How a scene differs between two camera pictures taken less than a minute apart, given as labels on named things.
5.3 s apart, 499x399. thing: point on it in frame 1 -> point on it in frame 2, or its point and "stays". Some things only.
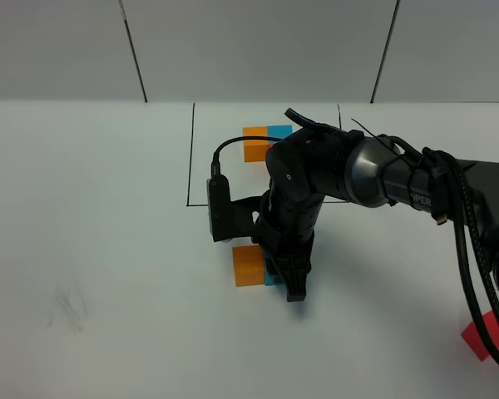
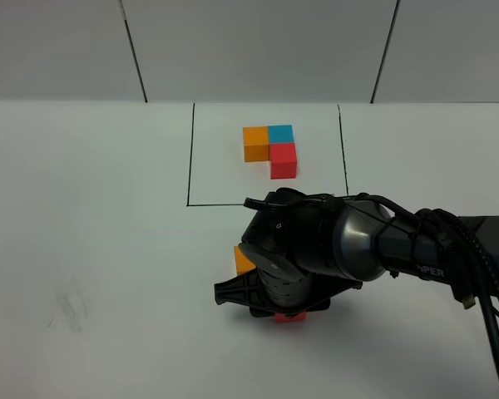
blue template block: (279, 131) stays
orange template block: (254, 150) stays
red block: (474, 340) -> (283, 317)
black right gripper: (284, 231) -> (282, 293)
